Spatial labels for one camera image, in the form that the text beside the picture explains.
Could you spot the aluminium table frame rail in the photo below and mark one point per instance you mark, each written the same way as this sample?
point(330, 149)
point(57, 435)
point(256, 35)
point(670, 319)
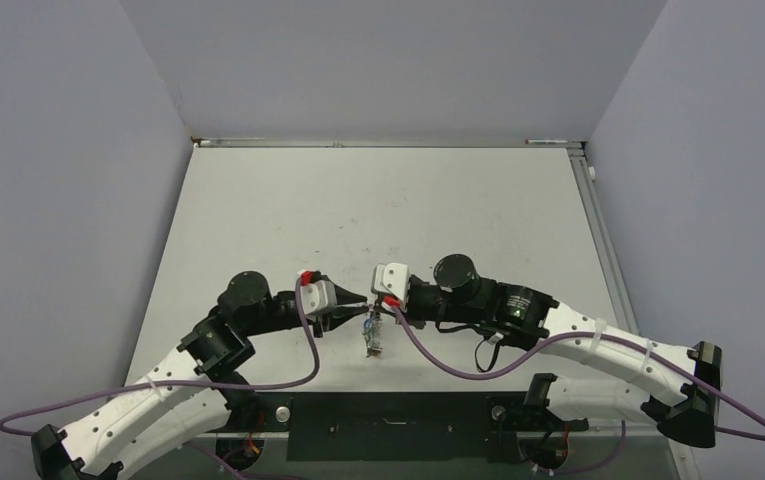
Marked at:
point(597, 212)

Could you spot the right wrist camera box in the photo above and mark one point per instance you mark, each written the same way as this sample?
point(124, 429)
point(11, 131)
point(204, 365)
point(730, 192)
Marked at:
point(390, 284)

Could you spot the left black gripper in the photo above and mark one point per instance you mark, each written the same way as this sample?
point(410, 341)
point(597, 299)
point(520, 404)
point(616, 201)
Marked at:
point(333, 317)

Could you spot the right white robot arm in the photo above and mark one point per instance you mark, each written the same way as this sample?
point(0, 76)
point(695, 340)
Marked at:
point(516, 316)

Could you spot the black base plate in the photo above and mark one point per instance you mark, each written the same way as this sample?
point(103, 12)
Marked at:
point(499, 427)

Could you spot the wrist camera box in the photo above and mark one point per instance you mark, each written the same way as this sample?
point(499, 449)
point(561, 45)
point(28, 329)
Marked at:
point(390, 284)
point(315, 296)

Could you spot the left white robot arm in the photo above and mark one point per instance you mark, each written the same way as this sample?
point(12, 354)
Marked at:
point(196, 387)

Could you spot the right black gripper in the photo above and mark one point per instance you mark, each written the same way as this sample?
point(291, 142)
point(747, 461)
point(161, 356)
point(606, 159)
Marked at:
point(409, 313)

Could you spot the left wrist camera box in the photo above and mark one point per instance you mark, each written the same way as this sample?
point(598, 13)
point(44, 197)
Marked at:
point(315, 296)

